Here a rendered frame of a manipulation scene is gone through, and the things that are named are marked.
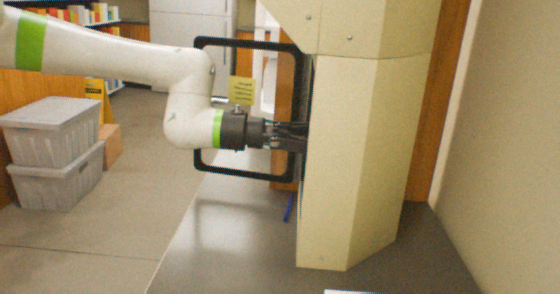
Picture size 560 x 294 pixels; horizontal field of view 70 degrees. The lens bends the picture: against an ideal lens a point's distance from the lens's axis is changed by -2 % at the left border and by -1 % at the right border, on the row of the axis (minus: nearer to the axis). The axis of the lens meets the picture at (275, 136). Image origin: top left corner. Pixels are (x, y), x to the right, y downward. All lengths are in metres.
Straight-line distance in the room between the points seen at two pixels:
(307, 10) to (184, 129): 0.38
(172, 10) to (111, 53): 5.01
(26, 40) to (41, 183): 2.24
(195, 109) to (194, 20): 4.93
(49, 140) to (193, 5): 3.42
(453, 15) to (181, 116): 0.74
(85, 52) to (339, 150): 0.54
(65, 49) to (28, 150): 2.17
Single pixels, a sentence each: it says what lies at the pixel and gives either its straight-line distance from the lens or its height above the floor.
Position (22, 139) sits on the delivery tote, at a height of 0.53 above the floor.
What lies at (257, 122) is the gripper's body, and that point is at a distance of 0.92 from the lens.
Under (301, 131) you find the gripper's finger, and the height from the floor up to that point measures 1.20.
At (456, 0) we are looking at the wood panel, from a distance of 1.19.
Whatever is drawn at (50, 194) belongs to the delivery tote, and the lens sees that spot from 3.10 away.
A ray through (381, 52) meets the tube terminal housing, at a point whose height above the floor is 1.42.
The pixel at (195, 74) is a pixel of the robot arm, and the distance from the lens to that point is 0.93.
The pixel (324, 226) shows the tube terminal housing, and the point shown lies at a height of 1.05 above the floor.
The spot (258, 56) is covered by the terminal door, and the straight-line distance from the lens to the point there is 1.09.
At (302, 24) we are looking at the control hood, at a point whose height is 1.46.
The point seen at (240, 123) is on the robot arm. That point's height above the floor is 1.23.
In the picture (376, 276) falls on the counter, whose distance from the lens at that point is 0.97.
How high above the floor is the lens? 1.52
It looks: 20 degrees down
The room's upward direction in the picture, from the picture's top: 4 degrees clockwise
